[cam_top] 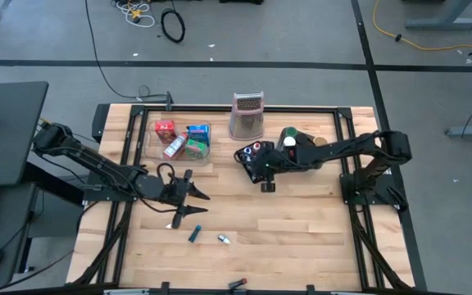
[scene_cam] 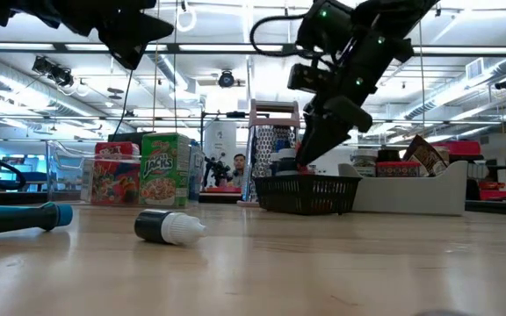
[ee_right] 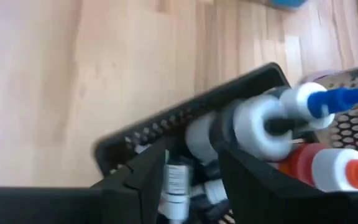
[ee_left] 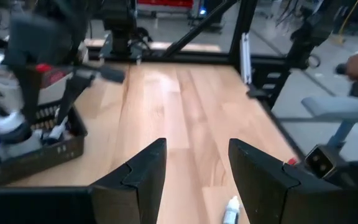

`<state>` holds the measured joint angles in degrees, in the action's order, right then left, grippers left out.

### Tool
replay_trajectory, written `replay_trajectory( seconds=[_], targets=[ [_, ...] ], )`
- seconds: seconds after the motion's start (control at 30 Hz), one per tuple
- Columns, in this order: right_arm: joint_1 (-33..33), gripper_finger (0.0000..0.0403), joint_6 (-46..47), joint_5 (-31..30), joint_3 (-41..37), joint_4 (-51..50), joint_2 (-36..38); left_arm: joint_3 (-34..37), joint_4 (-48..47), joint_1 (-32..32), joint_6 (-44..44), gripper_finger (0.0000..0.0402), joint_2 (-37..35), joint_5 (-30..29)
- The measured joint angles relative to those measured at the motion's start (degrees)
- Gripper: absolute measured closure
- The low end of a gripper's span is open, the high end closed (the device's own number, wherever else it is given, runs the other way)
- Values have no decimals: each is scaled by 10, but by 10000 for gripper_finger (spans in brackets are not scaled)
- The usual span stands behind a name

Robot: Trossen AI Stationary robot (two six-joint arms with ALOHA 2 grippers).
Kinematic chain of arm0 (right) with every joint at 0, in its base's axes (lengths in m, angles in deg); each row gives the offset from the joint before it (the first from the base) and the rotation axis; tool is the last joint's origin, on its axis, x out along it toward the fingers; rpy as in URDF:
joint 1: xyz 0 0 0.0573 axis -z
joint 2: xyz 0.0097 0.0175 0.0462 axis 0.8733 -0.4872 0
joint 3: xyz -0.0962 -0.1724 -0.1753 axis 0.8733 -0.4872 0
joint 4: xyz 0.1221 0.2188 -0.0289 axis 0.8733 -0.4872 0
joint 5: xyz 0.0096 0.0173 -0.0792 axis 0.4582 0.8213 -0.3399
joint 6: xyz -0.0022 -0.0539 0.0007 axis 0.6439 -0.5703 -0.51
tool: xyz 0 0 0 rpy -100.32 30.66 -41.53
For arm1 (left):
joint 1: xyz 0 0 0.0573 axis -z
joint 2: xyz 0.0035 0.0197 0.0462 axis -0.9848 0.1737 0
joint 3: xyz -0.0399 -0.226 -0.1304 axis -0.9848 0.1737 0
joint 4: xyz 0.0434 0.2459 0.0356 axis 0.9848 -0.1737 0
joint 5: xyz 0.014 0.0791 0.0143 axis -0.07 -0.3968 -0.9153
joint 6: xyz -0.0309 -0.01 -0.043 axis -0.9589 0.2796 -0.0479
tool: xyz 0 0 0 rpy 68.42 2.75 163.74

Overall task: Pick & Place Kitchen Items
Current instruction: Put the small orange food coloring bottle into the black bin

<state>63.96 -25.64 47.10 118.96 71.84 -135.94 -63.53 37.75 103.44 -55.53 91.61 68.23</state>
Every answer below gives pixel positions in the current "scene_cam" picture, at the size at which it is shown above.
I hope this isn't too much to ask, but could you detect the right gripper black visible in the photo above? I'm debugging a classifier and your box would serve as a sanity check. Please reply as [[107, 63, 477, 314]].
[[295, 52, 380, 168]]

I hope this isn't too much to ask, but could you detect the small black background robot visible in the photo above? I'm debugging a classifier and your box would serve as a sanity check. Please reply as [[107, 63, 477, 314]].
[[203, 153, 233, 188]]

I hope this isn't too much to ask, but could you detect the small blue cereal box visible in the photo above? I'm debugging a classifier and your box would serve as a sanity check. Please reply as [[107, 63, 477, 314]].
[[188, 140, 206, 204]]

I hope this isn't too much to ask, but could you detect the small red snack box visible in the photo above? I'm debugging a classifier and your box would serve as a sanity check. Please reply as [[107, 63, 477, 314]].
[[401, 134, 450, 178]]

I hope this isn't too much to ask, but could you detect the small green cereal box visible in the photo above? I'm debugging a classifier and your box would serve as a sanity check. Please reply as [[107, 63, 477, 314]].
[[139, 132, 192, 208]]

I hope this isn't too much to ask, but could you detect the dark dropper bottle white cap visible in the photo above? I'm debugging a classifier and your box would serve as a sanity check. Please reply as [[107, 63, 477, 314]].
[[134, 209, 208, 246]]

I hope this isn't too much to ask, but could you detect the teal marker pen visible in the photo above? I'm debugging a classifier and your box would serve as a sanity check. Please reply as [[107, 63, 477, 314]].
[[0, 201, 75, 238]]

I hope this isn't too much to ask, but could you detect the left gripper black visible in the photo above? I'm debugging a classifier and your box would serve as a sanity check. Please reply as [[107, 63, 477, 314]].
[[54, 0, 175, 70]]

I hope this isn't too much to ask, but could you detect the black aluminium rig frame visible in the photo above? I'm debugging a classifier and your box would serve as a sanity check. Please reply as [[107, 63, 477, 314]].
[[0, 41, 506, 217]]

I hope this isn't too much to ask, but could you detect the pink metal box grater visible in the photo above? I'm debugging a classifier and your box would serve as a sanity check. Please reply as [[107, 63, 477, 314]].
[[240, 98, 301, 207]]

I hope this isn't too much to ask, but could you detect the red tray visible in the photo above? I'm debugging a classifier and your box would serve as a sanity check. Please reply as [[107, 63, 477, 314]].
[[204, 185, 242, 194]]

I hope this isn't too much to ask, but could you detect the grey plastic bin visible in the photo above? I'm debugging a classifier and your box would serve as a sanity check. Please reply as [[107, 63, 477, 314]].
[[338, 160, 469, 217]]

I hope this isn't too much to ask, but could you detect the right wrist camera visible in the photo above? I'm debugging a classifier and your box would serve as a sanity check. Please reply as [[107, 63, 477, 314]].
[[286, 63, 325, 94]]

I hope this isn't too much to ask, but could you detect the black mesh basket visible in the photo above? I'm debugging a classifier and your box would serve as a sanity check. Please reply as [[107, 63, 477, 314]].
[[252, 174, 363, 216]]

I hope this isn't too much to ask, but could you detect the red crate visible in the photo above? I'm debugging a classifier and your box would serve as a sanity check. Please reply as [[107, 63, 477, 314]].
[[479, 182, 506, 202]]

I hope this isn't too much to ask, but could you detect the small red cereal box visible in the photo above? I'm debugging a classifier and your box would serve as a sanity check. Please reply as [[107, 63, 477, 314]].
[[81, 140, 142, 206]]

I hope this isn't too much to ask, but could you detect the person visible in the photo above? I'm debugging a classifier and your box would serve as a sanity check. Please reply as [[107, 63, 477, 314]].
[[228, 153, 248, 189]]

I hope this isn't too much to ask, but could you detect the clear plastic bin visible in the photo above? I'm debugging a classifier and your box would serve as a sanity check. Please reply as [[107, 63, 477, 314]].
[[46, 140, 206, 207]]

